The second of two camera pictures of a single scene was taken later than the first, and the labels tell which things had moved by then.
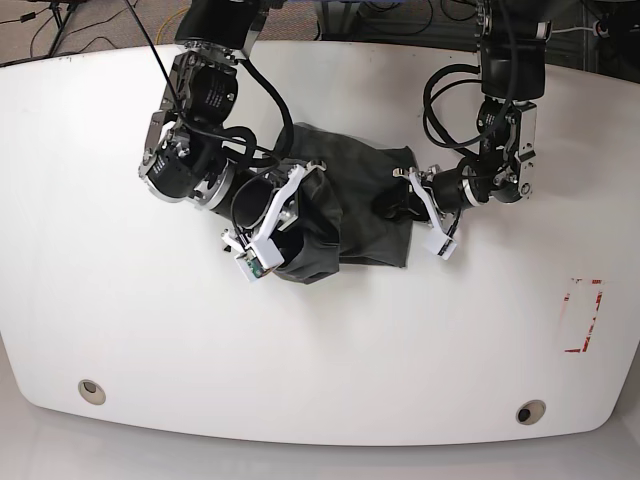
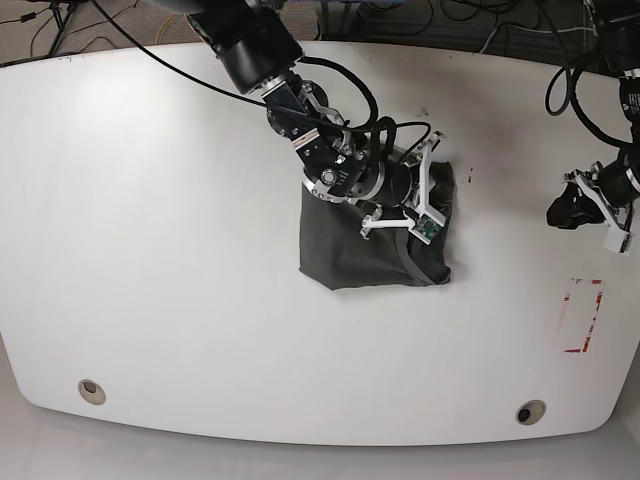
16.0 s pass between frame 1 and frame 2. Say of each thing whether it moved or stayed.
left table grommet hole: stayed
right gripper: moved
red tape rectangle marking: stayed
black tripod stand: stayed
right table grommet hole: stayed
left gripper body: moved
